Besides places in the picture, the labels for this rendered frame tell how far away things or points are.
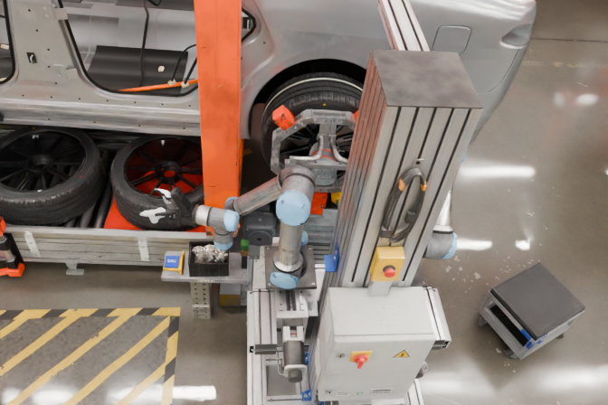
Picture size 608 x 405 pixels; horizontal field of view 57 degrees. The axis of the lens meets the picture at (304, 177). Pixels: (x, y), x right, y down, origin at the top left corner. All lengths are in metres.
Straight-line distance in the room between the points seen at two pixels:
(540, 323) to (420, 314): 1.40
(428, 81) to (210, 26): 0.94
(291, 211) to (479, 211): 2.41
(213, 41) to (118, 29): 1.71
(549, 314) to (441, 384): 0.69
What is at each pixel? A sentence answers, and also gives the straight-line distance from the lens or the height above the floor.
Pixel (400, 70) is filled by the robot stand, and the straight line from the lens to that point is 1.52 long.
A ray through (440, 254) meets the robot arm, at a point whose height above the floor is 0.99.
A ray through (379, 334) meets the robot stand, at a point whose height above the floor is 1.23.
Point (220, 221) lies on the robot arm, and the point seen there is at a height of 1.24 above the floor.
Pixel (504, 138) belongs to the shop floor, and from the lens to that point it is 4.82.
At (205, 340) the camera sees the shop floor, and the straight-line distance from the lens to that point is 3.23.
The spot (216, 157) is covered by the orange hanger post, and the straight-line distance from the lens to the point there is 2.53.
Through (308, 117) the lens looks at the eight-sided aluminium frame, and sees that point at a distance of 2.74.
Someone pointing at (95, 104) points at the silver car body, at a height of 0.92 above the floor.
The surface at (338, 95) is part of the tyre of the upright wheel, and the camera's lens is 2.81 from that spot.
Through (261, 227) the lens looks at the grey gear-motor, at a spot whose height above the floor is 0.40.
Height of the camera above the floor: 2.85
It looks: 45 degrees down
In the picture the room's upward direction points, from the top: 8 degrees clockwise
